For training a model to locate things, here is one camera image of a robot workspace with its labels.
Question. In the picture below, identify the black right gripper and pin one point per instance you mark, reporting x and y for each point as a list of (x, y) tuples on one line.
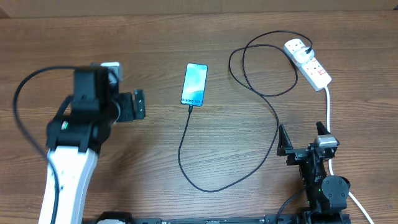
[(296, 154)]

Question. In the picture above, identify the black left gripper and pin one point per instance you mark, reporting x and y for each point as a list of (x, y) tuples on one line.
[(126, 100)]

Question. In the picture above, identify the Samsung Galaxy smartphone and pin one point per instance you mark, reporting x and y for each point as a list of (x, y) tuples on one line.
[(193, 90)]

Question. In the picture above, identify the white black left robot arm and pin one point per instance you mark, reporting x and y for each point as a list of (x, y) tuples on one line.
[(75, 135)]

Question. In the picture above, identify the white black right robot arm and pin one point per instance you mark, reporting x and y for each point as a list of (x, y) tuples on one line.
[(326, 194)]

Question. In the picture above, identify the white charger plug adapter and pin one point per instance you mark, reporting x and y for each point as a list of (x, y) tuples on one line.
[(303, 55)]

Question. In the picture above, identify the white power strip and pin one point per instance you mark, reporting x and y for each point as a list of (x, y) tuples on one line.
[(313, 71)]

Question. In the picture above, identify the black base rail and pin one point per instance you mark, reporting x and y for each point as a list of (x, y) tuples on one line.
[(124, 217)]

